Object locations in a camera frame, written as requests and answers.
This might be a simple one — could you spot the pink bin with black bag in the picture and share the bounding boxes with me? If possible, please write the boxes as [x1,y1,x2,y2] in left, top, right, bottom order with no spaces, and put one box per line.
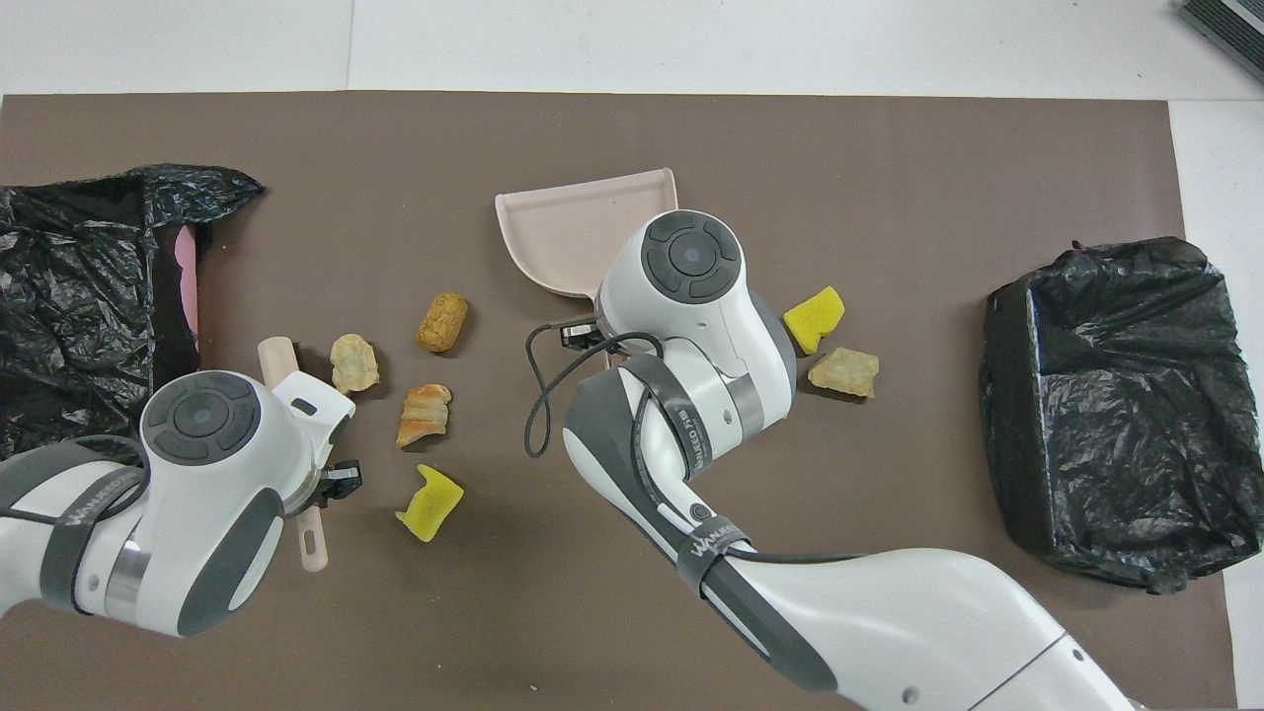
[0,163,266,465]

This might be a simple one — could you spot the pale puffed pastry chunk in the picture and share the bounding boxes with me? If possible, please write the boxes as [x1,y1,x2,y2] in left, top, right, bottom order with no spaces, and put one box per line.
[330,333,382,398]

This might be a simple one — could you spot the pale greenish bread chunk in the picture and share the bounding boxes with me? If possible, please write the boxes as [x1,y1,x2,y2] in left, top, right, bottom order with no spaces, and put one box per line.
[807,346,881,400]

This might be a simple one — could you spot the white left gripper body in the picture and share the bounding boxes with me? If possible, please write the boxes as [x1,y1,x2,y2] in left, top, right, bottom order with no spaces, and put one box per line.
[269,368,356,459]

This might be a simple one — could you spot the beige plastic dustpan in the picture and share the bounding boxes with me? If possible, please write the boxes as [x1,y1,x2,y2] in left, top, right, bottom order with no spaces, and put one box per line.
[494,167,680,300]

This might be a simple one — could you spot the grey slatted device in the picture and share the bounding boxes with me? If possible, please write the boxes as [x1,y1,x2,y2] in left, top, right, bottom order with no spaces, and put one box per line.
[1178,0,1264,82]

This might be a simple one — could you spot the orange striped croissant piece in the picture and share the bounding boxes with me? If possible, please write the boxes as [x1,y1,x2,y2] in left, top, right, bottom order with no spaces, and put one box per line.
[395,383,454,450]

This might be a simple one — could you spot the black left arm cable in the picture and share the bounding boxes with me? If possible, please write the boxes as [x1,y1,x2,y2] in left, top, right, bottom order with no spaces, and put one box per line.
[0,434,149,524]

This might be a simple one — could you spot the rounded yellow sponge piece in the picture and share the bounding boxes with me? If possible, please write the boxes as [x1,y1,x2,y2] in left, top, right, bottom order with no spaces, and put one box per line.
[783,285,847,356]

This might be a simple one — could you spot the brown bread roll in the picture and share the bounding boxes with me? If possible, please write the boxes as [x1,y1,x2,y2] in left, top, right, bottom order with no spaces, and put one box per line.
[416,290,471,355]

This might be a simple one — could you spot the brown table mat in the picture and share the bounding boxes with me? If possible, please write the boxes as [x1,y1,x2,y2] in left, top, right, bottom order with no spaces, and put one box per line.
[0,91,1238,711]

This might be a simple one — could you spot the beige hand brush black bristles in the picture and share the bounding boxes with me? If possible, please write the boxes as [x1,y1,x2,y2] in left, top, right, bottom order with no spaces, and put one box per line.
[257,336,329,574]

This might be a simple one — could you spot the notched yellow sponge piece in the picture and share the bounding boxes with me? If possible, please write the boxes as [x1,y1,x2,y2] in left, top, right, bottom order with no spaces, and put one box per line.
[395,463,465,543]

